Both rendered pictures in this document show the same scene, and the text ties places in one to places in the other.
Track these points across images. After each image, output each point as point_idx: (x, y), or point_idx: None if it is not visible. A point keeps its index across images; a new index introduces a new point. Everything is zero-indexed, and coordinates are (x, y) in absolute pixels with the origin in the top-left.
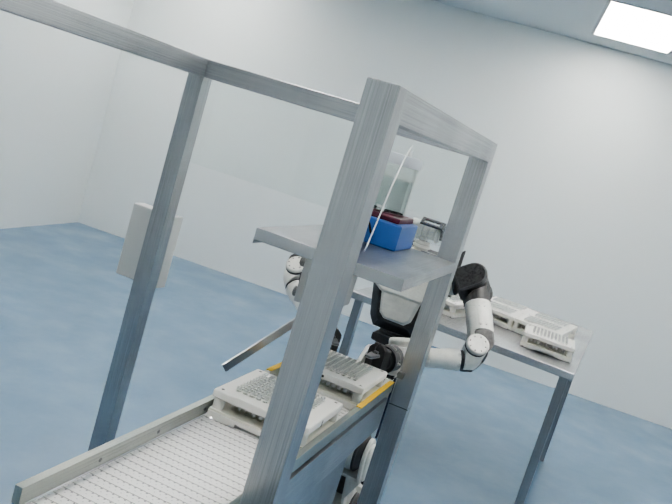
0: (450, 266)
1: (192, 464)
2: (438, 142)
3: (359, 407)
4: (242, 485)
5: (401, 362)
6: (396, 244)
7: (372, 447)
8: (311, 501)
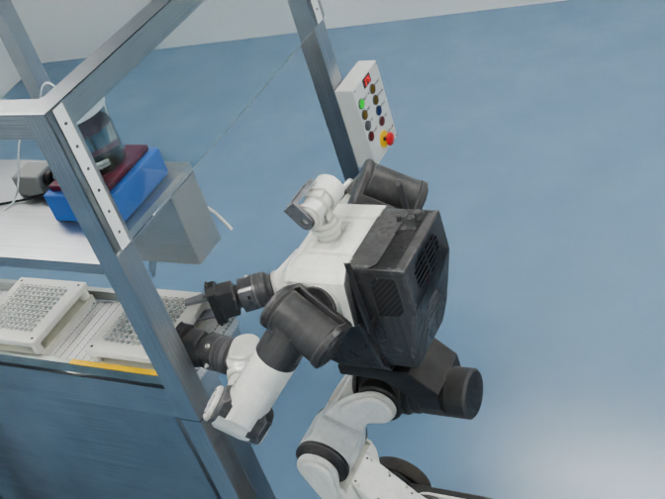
0: (76, 264)
1: None
2: None
3: (70, 361)
4: None
5: (214, 366)
6: (52, 213)
7: (305, 463)
8: (107, 422)
